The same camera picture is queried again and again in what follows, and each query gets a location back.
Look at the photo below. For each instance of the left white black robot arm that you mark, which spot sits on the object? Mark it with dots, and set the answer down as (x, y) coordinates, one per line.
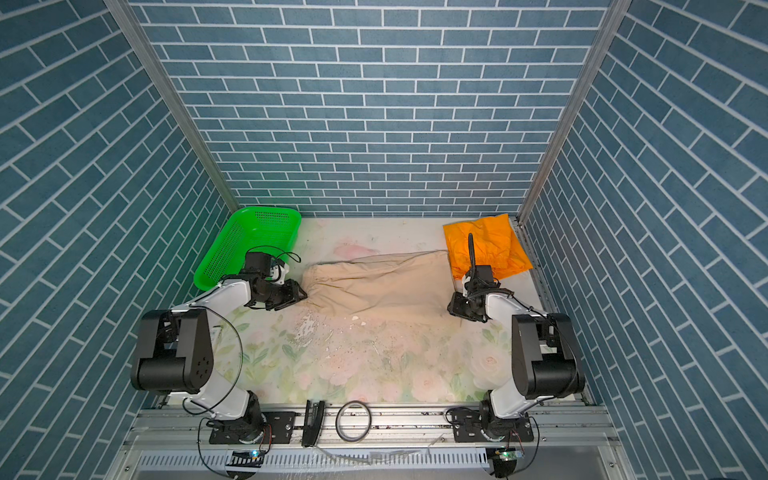
(174, 355)

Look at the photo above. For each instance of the black clamp bracket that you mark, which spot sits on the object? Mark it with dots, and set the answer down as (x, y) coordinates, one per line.
(313, 423)

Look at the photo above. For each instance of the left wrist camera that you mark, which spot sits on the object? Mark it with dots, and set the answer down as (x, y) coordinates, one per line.
(265, 266)

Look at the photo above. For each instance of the corner aluminium post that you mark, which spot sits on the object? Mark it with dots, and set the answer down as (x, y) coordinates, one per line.
(132, 30)
(594, 59)

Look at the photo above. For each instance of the orange shorts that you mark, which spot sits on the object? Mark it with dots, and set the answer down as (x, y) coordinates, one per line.
(495, 244)

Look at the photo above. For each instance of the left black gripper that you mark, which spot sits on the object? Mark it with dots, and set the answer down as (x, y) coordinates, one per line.
(291, 294)

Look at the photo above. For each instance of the left circuit board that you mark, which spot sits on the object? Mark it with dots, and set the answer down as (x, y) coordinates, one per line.
(246, 459)

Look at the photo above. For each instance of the left corner aluminium post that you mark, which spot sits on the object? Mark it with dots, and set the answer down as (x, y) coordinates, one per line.
(132, 30)

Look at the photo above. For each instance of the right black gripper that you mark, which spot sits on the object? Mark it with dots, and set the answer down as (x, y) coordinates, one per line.
(455, 307)

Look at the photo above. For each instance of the circuit board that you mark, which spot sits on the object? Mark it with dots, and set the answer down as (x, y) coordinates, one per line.
(504, 458)
(246, 459)

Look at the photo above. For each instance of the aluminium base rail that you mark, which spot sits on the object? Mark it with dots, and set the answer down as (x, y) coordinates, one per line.
(567, 440)

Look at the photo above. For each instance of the right circuit board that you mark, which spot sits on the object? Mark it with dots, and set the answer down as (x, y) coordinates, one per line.
(504, 458)

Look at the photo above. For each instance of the beige shorts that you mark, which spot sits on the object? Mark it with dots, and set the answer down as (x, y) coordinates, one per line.
(409, 287)

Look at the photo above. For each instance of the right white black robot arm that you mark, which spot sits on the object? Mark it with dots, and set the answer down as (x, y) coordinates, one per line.
(545, 356)

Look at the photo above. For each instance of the green plastic basket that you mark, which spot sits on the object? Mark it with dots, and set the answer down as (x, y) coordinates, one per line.
(271, 230)

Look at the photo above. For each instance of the right corner aluminium post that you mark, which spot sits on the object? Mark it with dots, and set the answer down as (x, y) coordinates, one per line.
(594, 59)

